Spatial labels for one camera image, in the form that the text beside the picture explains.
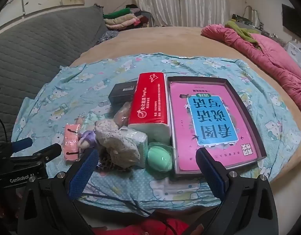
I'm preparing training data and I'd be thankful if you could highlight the white curtain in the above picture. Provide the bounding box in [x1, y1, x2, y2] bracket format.
[133, 0, 230, 28]

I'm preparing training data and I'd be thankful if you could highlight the stack of folded clothes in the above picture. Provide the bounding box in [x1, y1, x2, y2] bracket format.
[103, 4, 154, 31]

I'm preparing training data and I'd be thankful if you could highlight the tan bed sheet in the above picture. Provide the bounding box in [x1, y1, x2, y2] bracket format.
[70, 26, 301, 196]

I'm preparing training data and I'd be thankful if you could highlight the red tissue pack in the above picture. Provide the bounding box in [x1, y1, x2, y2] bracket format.
[128, 73, 172, 144]

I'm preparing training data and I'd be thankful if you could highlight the blue floral pillow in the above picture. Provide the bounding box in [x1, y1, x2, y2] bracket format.
[97, 30, 120, 45]

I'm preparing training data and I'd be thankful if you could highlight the black television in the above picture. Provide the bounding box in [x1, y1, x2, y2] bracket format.
[281, 4, 301, 40]

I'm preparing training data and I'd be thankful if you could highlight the blue printed blanket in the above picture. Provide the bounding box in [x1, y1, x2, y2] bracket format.
[11, 54, 301, 212]

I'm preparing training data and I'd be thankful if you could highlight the cluttered desk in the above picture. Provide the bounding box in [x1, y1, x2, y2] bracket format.
[232, 5, 266, 33]

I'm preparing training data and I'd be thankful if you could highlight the green cloth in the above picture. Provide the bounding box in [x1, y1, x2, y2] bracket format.
[225, 19, 257, 45]

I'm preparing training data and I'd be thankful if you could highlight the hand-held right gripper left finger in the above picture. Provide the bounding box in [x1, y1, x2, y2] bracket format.
[17, 149, 99, 235]

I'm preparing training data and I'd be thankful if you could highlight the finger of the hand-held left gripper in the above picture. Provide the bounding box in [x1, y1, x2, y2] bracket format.
[11, 137, 33, 153]
[11, 143, 62, 168]

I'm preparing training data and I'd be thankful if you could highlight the leopard print scrunchie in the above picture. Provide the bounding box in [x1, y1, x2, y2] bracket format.
[98, 149, 131, 173]

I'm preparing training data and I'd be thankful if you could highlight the dark cardboard box tray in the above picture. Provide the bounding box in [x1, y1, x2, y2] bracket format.
[167, 76, 267, 180]

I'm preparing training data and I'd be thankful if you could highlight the black cable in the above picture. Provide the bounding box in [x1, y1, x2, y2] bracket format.
[0, 115, 8, 141]

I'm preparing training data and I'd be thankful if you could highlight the red clothing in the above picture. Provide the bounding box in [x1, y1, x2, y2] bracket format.
[94, 218, 202, 235]

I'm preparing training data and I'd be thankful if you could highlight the pink book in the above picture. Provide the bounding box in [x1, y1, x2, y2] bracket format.
[169, 81, 259, 174]

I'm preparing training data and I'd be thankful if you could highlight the green egg-shaped sponge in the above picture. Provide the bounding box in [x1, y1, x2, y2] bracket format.
[147, 142, 175, 173]

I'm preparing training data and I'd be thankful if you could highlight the white tissue packet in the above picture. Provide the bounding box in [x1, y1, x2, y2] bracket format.
[119, 126, 148, 153]

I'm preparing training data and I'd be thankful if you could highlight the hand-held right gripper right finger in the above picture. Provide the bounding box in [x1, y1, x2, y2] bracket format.
[187, 147, 279, 235]

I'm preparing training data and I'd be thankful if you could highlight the grey quilted cover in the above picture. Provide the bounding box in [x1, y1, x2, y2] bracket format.
[0, 5, 109, 142]

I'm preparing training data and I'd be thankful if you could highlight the beige floral soft cloth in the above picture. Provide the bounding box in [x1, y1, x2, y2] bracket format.
[95, 119, 141, 169]

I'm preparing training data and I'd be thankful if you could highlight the pink quilt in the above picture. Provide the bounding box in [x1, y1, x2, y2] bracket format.
[201, 24, 301, 118]

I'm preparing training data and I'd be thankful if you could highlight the purple dress plush bear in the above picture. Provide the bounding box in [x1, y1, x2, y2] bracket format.
[78, 129, 96, 150]

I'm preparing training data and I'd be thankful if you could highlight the white drawer cabinet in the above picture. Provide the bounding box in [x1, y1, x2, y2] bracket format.
[286, 40, 301, 69]

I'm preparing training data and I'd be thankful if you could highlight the black box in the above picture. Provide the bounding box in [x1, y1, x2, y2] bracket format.
[109, 80, 139, 106]

